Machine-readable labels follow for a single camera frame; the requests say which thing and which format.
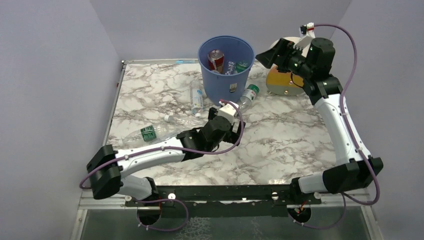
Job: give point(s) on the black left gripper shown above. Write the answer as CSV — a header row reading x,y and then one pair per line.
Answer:
x,y
214,113

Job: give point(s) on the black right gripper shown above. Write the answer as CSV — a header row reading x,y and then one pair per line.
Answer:
x,y
282,52

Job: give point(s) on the green floral label bottle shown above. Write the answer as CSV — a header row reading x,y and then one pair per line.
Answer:
x,y
240,66

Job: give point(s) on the clear bottle white green label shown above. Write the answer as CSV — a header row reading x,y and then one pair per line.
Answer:
x,y
247,98

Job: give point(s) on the upright-lying bottle blue white label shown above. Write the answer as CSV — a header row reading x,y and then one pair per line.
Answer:
x,y
196,98

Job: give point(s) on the gold red snack packet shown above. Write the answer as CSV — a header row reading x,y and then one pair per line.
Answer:
x,y
216,60

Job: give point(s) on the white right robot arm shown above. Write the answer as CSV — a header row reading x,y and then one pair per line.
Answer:
x,y
355,168

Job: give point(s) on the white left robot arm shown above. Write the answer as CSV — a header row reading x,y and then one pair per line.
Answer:
x,y
109,174

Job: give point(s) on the blue plastic bin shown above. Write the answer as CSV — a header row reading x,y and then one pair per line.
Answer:
x,y
229,87

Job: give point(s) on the round pastel drawer cabinet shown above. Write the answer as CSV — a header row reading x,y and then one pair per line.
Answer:
x,y
283,84

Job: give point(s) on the clear bottle white cap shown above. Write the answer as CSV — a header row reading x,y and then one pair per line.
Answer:
x,y
187,122

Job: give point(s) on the clear bottle dark green label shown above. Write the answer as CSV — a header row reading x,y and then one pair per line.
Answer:
x,y
148,135

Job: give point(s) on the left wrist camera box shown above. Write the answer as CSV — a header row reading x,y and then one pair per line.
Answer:
x,y
228,111

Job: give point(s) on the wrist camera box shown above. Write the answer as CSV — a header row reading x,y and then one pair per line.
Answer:
x,y
228,111
307,35

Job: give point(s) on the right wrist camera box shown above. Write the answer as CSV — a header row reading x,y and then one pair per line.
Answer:
x,y
307,35

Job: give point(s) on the black aluminium mounting rail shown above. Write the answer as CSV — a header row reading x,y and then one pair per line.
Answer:
x,y
218,201

